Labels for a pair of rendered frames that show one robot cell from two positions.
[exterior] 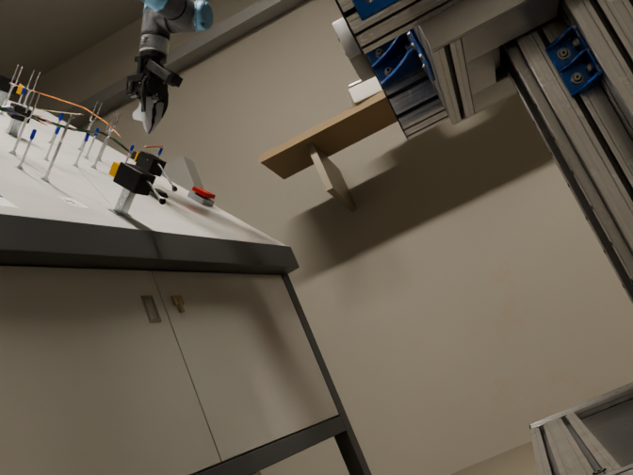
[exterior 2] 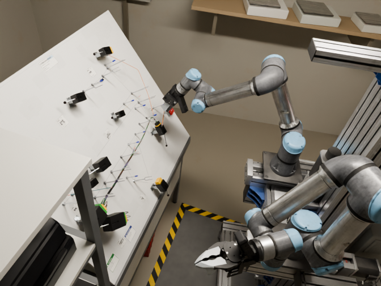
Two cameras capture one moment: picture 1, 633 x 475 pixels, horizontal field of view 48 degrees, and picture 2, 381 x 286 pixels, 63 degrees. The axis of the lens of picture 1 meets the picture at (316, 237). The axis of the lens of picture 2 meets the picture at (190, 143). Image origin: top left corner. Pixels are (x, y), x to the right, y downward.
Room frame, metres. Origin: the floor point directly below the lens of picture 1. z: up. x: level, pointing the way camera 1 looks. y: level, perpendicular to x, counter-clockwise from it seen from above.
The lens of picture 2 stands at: (0.19, 0.33, 2.47)
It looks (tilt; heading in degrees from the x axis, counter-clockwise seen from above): 44 degrees down; 351
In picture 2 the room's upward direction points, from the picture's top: 8 degrees clockwise
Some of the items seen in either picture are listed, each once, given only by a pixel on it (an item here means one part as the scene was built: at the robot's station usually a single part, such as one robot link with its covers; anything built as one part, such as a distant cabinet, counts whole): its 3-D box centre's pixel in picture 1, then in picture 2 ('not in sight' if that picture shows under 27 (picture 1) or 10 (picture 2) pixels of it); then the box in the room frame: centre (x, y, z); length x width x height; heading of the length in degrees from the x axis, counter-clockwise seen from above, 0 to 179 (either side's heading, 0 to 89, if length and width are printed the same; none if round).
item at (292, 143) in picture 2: not in sight; (291, 146); (1.36, -0.41, 1.33); 0.13 x 0.12 x 0.14; 163
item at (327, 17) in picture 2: not in sight; (316, 12); (2.75, -0.96, 1.55); 0.36 x 0.34 x 0.09; 79
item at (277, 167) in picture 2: not in sight; (284, 161); (1.35, -0.41, 1.21); 0.15 x 0.15 x 0.10
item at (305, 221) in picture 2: not in sight; (304, 227); (0.86, -0.32, 1.33); 0.13 x 0.12 x 0.14; 15
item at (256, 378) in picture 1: (255, 352); (168, 186); (1.62, 0.23, 0.60); 0.55 x 0.03 x 0.39; 159
